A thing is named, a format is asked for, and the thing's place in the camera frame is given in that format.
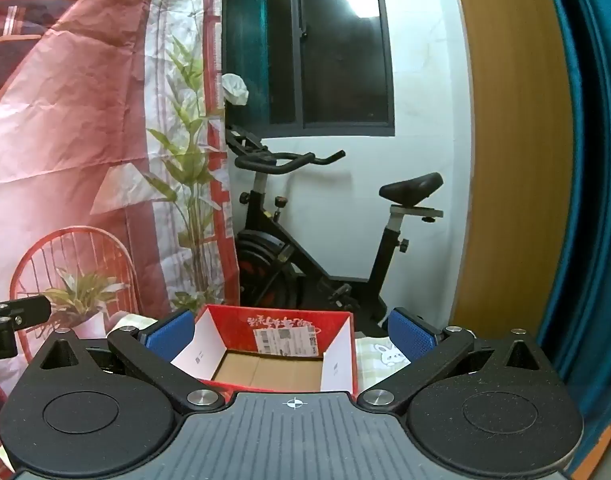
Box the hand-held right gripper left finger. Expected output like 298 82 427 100
34 308 228 415

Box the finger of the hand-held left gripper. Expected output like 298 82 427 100
0 295 52 332

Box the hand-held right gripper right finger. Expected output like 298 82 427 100
358 307 562 415

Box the red cardboard box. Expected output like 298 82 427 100
169 303 359 397

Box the black exercise bike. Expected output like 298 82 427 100
224 124 446 337

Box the wooden door panel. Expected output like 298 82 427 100
449 0 611 480

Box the teal curtain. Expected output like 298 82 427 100
537 0 611 428

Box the white plastic bag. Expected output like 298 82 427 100
220 73 250 106

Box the dark framed window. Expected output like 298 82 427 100
224 0 397 138

